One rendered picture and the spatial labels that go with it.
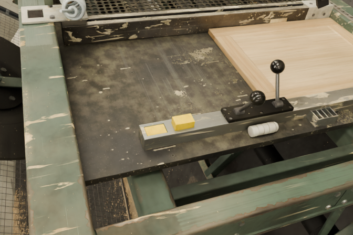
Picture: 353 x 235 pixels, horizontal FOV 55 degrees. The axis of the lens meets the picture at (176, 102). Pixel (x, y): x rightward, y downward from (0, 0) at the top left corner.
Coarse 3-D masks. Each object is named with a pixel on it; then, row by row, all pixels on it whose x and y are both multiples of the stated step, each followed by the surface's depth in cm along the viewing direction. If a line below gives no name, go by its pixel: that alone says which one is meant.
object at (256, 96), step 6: (258, 90) 79; (252, 96) 78; (258, 96) 78; (264, 96) 78; (252, 102) 79; (258, 102) 78; (264, 102) 79; (234, 108) 89; (240, 108) 87; (246, 108) 85
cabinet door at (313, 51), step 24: (264, 24) 134; (288, 24) 136; (312, 24) 138; (336, 24) 140; (240, 48) 118; (264, 48) 121; (288, 48) 122; (312, 48) 124; (336, 48) 126; (240, 72) 110; (264, 72) 110; (288, 72) 111; (312, 72) 112; (336, 72) 114; (288, 96) 101
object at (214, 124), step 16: (304, 96) 99; (320, 96) 99; (336, 96) 100; (352, 96) 101; (288, 112) 93; (304, 112) 96; (192, 128) 84; (208, 128) 85; (224, 128) 88; (240, 128) 90; (144, 144) 81; (160, 144) 83
